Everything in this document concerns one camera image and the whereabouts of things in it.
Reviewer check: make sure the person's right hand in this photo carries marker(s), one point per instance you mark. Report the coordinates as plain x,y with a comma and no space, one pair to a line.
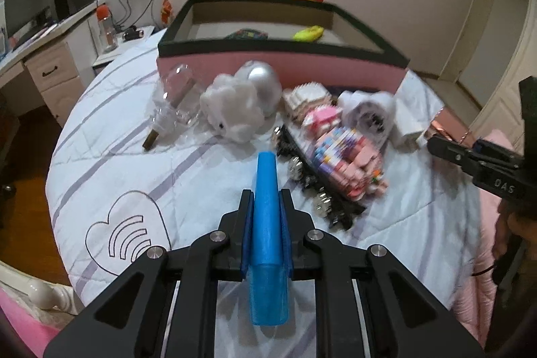
503,230

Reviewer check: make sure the large pink brick model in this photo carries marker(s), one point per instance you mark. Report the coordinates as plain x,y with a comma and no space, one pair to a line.
348,161

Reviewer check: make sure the white bed footboard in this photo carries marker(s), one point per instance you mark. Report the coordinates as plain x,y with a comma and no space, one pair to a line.
42,291

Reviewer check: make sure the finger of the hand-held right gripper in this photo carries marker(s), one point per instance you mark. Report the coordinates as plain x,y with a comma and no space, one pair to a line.
449,152

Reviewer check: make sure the white nightstand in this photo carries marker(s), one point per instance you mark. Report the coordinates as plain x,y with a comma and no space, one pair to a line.
126,49

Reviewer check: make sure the blue plastic tube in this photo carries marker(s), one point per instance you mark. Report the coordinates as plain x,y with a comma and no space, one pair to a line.
266,215

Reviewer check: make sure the clear bottle orange cap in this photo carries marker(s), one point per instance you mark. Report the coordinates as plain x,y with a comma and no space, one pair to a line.
107,26

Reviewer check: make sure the white desk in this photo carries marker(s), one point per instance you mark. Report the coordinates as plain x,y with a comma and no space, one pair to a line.
79,26

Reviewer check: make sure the pink blanket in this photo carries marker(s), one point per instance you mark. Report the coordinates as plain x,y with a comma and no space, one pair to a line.
474,299

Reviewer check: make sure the cream panelled door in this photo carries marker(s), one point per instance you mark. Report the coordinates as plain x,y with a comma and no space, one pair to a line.
503,89

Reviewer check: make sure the small black device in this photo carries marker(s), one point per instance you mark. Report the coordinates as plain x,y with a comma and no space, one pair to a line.
132,34

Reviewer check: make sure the white and tan brick model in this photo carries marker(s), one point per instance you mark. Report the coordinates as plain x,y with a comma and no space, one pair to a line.
306,98

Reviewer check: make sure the small orange figurine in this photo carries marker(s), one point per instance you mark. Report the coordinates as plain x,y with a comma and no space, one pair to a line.
167,10

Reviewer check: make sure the black computer monitor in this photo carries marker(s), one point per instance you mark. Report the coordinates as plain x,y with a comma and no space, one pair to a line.
25,5

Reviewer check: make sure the silvery white dome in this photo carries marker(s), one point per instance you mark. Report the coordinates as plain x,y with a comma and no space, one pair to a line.
265,83

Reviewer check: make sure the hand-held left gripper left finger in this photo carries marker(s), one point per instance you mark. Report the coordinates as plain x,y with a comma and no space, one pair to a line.
248,215

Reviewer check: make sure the yellow-green case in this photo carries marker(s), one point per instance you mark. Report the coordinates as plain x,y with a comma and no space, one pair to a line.
308,34

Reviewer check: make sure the small white box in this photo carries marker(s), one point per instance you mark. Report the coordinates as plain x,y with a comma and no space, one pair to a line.
409,127

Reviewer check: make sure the white plush toy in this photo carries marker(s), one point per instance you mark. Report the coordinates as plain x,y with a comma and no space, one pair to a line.
228,106

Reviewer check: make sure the dark patterned pouch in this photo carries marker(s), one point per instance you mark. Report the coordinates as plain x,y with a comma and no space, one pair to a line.
245,34

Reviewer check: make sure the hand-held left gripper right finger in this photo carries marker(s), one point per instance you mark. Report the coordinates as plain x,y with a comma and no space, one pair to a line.
285,219

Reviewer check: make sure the pink storage box black rim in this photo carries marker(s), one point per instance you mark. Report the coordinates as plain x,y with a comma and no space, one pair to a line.
293,66

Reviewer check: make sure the white heart-shaped container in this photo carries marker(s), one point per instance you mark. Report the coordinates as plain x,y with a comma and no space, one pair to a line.
369,110

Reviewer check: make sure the small pink brick model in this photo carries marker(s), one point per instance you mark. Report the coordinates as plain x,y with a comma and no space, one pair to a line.
323,119

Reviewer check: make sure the clear bulb-shaped bottle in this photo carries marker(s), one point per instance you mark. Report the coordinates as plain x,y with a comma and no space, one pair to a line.
178,83

